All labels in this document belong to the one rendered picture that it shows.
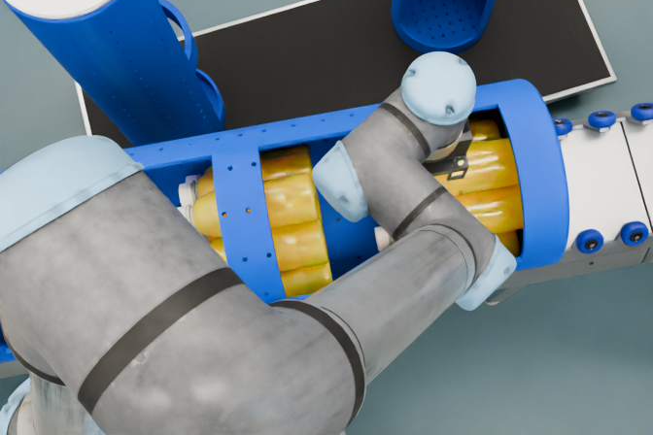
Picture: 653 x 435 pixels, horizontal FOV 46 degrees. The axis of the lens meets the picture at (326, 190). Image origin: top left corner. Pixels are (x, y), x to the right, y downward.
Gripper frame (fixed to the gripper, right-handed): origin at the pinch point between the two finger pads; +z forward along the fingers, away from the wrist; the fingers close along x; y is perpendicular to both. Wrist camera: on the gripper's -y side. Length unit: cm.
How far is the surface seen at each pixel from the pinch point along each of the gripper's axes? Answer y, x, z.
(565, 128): 30.6, 8.6, 17.3
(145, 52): -42, 45, 34
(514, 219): 14.9, -8.2, 1.9
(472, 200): 9.5, -4.5, 1.2
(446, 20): 33, 72, 99
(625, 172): 40.6, 0.6, 22.8
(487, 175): 11.6, -2.1, -2.6
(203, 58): -39, 74, 100
